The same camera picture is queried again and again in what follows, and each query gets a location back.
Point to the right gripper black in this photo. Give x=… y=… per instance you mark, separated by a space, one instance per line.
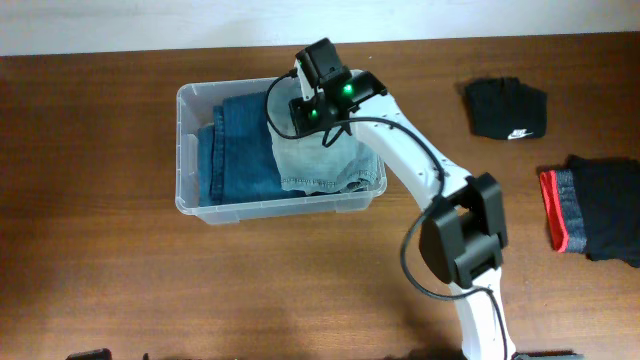
x=307 y=120

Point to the light grey jeans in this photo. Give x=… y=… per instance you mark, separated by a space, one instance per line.
x=305 y=164

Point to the blue denim jeans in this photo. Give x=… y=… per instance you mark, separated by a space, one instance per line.
x=235 y=158

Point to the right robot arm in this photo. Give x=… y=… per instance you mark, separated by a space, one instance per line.
x=461 y=227

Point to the clear plastic storage container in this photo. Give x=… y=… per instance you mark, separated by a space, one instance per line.
x=194 y=109

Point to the black Nike folded garment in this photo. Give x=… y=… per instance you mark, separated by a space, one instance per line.
x=506 y=109

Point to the black shorts red grey waistband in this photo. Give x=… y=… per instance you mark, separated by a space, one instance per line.
x=592 y=208

